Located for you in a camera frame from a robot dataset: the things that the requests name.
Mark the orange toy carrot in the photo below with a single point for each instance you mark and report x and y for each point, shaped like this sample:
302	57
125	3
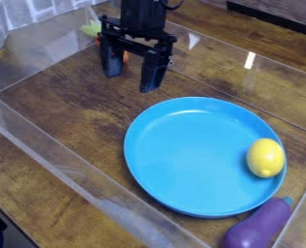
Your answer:
92	30

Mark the purple toy eggplant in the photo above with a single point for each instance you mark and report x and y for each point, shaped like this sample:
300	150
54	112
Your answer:
254	232

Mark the yellow toy lemon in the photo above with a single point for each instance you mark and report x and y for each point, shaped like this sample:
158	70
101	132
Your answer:
266	158

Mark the clear acrylic enclosure wall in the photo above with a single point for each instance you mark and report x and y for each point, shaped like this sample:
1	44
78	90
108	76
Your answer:
68	189

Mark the blue round plate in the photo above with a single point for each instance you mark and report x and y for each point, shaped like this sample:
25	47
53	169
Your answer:
185	150

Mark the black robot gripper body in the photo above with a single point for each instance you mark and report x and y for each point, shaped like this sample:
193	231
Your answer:
137	31

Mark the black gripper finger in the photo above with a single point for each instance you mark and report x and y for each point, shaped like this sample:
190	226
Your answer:
113	58
156	64

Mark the white grid curtain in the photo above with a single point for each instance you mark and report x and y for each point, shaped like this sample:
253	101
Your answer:
18	13

